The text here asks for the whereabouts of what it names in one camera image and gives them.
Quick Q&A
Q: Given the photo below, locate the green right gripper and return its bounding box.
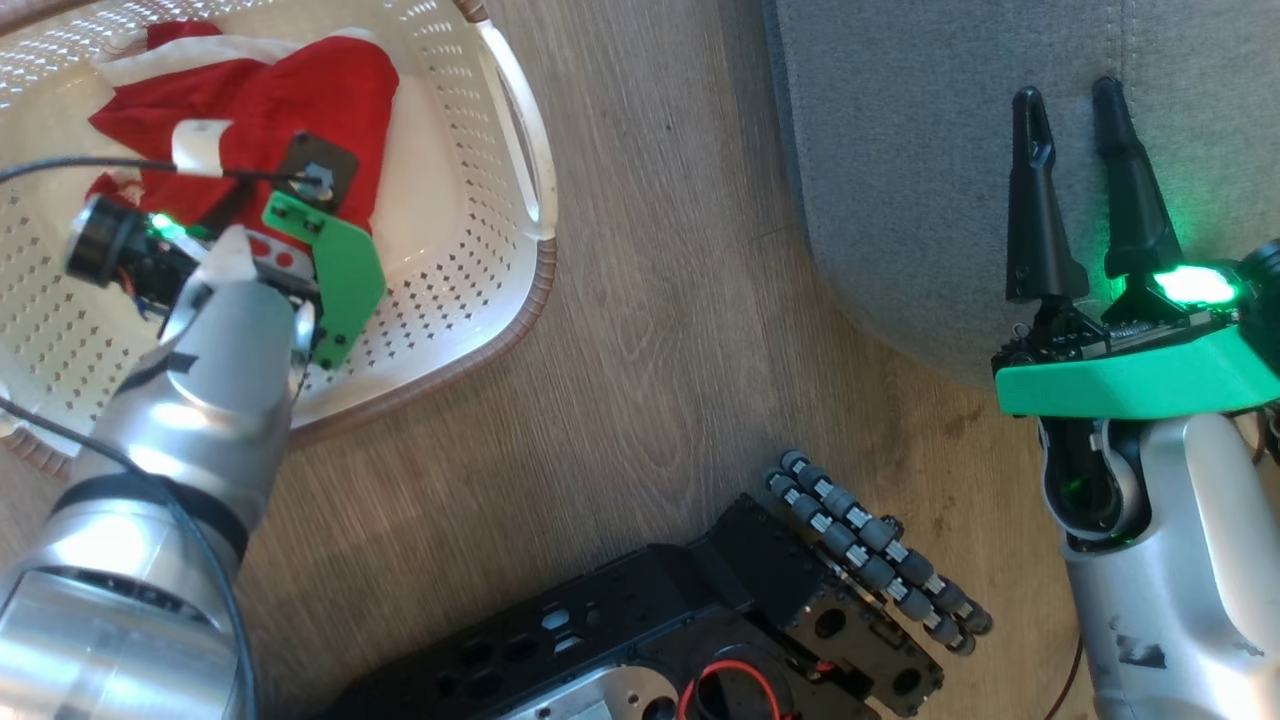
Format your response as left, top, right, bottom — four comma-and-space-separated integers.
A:
993, 76, 1280, 419

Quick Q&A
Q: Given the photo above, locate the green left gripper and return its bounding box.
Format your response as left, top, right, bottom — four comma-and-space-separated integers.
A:
243, 130, 388, 372

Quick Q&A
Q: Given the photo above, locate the red and white garment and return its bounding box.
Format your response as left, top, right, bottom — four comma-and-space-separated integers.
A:
86, 20, 401, 266

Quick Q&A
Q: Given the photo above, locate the grey fabric sofa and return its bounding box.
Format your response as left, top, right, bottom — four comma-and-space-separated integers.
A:
763, 0, 1280, 393

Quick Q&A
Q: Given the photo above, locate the white perforated laundry basket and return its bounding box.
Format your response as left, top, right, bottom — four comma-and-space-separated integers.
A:
0, 0, 559, 481

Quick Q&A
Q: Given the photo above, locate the grey roller omni wheel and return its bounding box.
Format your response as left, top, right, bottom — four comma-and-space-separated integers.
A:
765, 449, 994, 657

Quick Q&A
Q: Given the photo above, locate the white cable clip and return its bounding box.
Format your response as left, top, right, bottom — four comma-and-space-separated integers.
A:
171, 117, 234, 180

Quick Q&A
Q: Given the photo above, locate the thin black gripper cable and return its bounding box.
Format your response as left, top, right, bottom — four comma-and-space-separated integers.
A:
0, 154, 326, 191

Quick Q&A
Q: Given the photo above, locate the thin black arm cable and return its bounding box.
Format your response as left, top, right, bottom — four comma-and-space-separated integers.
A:
0, 396, 259, 720

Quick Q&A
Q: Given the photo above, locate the thin dark red cable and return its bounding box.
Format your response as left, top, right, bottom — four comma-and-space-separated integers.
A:
1043, 634, 1087, 720

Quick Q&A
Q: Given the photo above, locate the red wire loop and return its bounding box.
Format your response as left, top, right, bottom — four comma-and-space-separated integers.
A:
677, 659, 784, 720

